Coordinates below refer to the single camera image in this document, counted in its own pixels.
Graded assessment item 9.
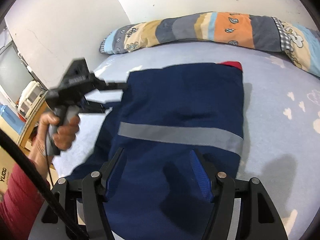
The navy blue work jacket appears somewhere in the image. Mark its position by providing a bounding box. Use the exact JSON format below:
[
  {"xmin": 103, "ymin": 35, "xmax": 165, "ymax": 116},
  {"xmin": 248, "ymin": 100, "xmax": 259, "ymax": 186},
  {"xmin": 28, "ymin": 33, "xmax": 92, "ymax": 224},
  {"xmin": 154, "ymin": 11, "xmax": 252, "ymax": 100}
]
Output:
[{"xmin": 69, "ymin": 61, "xmax": 244, "ymax": 239}]

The red sleeve forearm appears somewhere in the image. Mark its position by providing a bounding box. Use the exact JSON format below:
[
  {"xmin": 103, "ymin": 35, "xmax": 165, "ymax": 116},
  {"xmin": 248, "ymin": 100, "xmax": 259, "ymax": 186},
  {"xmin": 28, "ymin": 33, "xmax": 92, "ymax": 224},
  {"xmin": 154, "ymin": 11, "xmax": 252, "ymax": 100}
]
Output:
[{"xmin": 1, "ymin": 164, "xmax": 44, "ymax": 239}]

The person's left hand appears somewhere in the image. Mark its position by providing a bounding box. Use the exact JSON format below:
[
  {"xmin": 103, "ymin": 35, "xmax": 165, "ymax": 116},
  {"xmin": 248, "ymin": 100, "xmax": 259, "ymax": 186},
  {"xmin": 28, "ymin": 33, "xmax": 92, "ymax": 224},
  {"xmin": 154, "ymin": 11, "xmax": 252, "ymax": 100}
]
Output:
[{"xmin": 28, "ymin": 112, "xmax": 80, "ymax": 180}]

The wooden side table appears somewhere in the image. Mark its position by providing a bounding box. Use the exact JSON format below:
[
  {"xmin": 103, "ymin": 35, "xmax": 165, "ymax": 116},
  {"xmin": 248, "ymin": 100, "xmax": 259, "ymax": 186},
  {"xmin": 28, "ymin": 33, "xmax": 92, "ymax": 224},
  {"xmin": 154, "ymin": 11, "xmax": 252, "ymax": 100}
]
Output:
[{"xmin": 16, "ymin": 97, "xmax": 48, "ymax": 155}]

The light blue cloud bedsheet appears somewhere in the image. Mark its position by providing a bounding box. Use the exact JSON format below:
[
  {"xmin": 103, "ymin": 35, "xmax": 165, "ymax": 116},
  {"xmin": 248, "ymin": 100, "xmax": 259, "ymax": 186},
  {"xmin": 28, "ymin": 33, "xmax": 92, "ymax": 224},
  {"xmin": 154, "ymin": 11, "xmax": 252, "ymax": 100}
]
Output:
[{"xmin": 51, "ymin": 41, "xmax": 320, "ymax": 240}]

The cardboard box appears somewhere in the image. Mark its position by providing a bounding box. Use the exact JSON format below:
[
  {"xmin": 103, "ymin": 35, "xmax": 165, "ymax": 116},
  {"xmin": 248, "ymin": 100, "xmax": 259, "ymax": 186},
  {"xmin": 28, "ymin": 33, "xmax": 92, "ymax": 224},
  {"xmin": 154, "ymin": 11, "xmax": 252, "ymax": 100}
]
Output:
[{"xmin": 0, "ymin": 148, "xmax": 15, "ymax": 200}]

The patchwork long pillow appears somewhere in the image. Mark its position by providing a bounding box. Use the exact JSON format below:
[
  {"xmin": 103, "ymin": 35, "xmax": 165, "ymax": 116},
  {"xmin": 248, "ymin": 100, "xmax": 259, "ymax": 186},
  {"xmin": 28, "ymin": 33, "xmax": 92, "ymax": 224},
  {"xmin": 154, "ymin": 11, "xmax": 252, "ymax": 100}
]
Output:
[{"xmin": 99, "ymin": 11, "xmax": 319, "ymax": 76}]

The black cable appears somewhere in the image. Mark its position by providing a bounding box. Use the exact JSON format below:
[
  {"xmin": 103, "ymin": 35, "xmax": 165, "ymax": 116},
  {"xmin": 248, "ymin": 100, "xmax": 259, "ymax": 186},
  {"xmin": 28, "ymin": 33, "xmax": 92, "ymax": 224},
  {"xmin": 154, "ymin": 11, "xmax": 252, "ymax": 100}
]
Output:
[{"xmin": 0, "ymin": 128, "xmax": 89, "ymax": 240}]

